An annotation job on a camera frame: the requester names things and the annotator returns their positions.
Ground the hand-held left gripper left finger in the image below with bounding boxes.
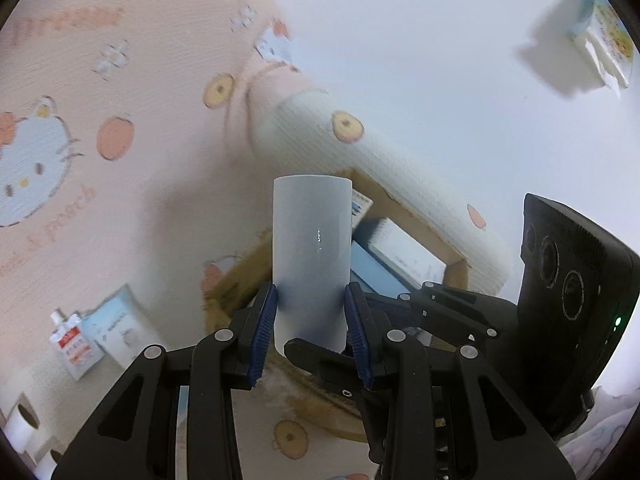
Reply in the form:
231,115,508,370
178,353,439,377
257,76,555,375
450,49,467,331
50,281,279,480

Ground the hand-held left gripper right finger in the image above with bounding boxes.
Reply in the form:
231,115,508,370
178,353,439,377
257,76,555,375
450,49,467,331
344,281,576,480

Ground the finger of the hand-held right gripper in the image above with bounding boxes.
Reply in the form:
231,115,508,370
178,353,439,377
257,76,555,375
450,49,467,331
283,338,367,404
397,281,501,347

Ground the cardboard box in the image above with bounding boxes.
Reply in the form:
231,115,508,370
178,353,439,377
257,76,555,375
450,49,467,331
205,167,471,443

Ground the white cup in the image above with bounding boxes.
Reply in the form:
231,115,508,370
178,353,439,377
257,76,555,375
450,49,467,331
272,174,353,356

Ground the white flat box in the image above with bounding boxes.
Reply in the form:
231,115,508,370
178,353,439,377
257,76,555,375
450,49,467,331
370,217,446,286

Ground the small printed box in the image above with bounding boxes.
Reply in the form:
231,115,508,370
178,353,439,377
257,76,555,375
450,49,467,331
350,190,374,227

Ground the light blue tissue pack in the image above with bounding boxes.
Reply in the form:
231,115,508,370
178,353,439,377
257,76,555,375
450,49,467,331
80,284,163,368

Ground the white printed cloth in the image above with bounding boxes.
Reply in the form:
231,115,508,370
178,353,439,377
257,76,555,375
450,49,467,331
557,385,640,466

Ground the white pouch with red label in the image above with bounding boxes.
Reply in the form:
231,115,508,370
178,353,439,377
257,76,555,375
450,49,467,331
48,310,106,381

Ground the pink printed blanket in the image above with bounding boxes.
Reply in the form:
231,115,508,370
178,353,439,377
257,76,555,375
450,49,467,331
0,0,513,480

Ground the white toilet paper roll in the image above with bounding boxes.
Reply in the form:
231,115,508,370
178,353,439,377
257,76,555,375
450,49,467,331
4,402,41,450
34,447,64,479

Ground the packet on wall top right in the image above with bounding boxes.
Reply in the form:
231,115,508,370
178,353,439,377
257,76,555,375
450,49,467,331
567,0,637,92

